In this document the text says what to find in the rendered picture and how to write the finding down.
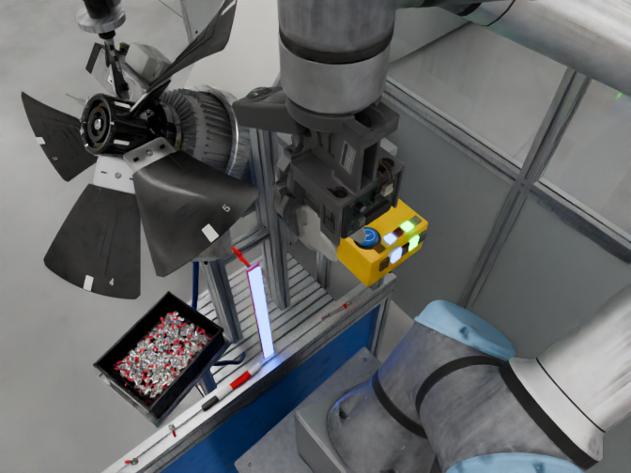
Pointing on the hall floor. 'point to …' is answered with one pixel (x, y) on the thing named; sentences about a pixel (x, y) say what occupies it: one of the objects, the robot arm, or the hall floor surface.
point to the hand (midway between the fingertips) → (315, 236)
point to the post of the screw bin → (207, 383)
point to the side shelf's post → (323, 270)
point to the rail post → (377, 326)
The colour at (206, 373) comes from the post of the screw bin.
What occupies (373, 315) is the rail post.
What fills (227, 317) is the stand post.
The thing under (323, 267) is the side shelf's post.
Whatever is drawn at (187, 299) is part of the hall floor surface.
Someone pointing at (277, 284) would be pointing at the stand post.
